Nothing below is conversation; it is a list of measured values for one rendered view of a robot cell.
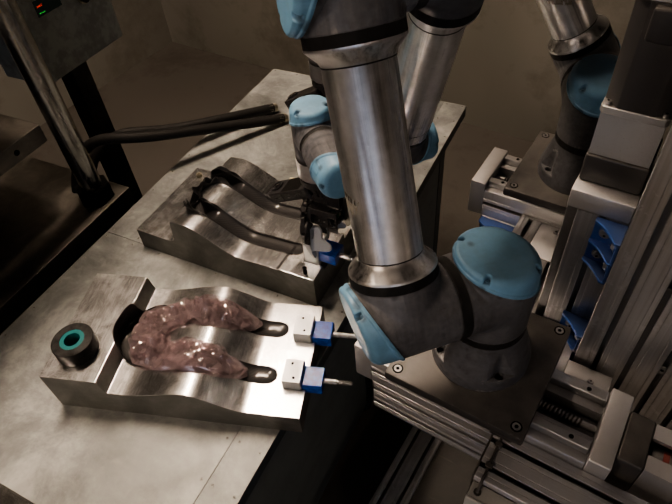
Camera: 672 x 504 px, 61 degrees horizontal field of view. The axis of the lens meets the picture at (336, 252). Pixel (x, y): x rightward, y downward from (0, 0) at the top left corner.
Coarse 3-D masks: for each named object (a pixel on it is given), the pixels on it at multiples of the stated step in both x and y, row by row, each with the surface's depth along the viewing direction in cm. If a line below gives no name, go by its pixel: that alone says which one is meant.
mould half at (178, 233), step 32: (192, 192) 150; (224, 192) 139; (160, 224) 143; (192, 224) 131; (256, 224) 137; (288, 224) 136; (192, 256) 139; (224, 256) 132; (256, 256) 130; (288, 256) 128; (288, 288) 129; (320, 288) 128
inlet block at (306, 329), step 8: (296, 320) 117; (304, 320) 117; (312, 320) 117; (296, 328) 116; (304, 328) 115; (312, 328) 116; (320, 328) 117; (328, 328) 117; (296, 336) 115; (304, 336) 115; (312, 336) 116; (320, 336) 115; (328, 336) 115; (336, 336) 117; (344, 336) 116; (352, 336) 116; (320, 344) 117; (328, 344) 116
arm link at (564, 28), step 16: (544, 0) 105; (560, 0) 104; (576, 0) 104; (544, 16) 108; (560, 16) 106; (576, 16) 105; (592, 16) 106; (560, 32) 108; (576, 32) 107; (592, 32) 107; (608, 32) 108; (560, 48) 110; (576, 48) 108; (592, 48) 107; (608, 48) 108; (560, 64) 113; (560, 80) 114
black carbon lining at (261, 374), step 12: (132, 312) 120; (120, 324) 118; (132, 324) 121; (264, 324) 120; (276, 324) 120; (120, 336) 118; (276, 336) 118; (120, 348) 116; (252, 372) 113; (264, 372) 113; (276, 372) 112
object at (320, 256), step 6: (324, 234) 125; (336, 246) 124; (342, 246) 124; (306, 252) 125; (318, 252) 123; (324, 252) 123; (330, 252) 123; (336, 252) 123; (342, 252) 125; (306, 258) 126; (312, 258) 125; (318, 258) 124; (324, 258) 124; (330, 258) 123; (336, 258) 123; (342, 258) 124; (348, 258) 123; (318, 264) 126; (336, 264) 124
